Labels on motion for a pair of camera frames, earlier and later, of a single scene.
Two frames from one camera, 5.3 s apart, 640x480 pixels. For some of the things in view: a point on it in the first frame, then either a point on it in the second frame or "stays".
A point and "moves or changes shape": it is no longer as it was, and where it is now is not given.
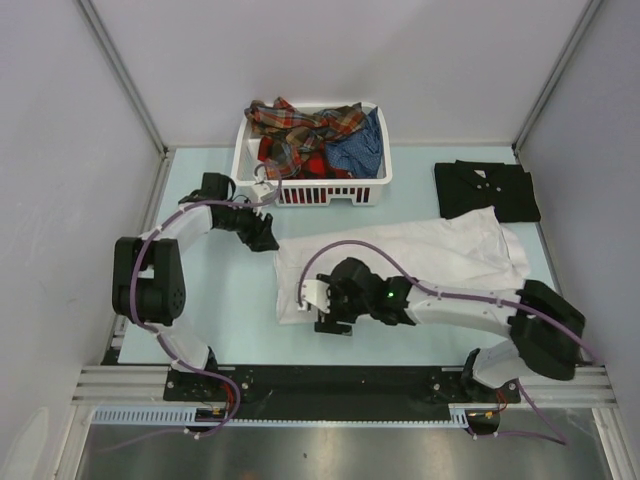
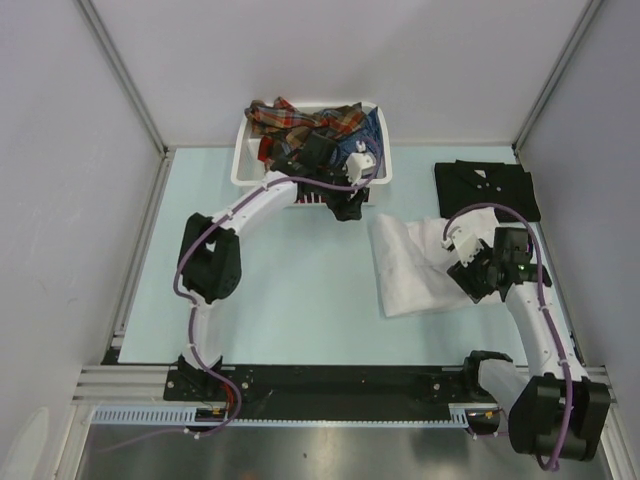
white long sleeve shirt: [469, 246] moves or changes shape
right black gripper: [330, 324] -> [463, 275]
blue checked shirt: [360, 154] stays
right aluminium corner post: [592, 7] stays
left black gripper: [258, 236] -> [347, 211]
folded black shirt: [463, 186] stays
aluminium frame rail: [121, 385] stays
